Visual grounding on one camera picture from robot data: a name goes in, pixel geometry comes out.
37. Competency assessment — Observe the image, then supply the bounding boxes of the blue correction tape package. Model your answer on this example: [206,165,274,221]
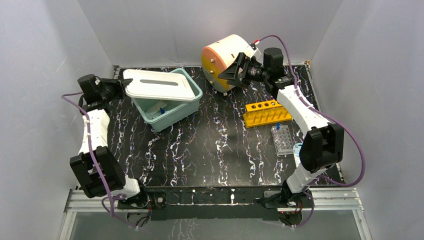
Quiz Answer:
[292,143,302,167]

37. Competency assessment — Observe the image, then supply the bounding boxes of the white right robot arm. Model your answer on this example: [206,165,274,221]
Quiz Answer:
[218,47,344,207]

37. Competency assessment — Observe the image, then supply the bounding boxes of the aluminium table frame rail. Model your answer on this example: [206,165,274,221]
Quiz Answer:
[64,188,365,214]

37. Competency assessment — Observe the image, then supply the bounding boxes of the round drawer cabinet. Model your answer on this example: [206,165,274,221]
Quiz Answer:
[201,34,250,95]

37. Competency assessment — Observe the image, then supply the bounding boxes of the clear acrylic tube rack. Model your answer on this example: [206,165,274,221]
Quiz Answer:
[271,125,294,156]

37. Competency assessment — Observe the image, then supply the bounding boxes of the teal plastic bin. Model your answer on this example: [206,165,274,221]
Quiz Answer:
[127,68,203,132]

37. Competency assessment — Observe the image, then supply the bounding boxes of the yellow test tube rack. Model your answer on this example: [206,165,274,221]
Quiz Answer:
[242,100,293,128]

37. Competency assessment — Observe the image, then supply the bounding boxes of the white sachet packet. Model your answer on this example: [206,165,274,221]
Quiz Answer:
[146,101,167,118]

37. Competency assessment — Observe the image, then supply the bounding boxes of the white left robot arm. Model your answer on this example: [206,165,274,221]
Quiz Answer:
[70,74,150,208]

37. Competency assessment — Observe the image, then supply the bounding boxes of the white bin lid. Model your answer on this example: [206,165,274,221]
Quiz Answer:
[123,69,196,102]

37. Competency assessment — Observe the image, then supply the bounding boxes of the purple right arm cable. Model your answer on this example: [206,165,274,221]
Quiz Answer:
[256,35,367,229]

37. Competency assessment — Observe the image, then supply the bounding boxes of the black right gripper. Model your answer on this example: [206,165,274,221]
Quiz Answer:
[217,53,269,89]

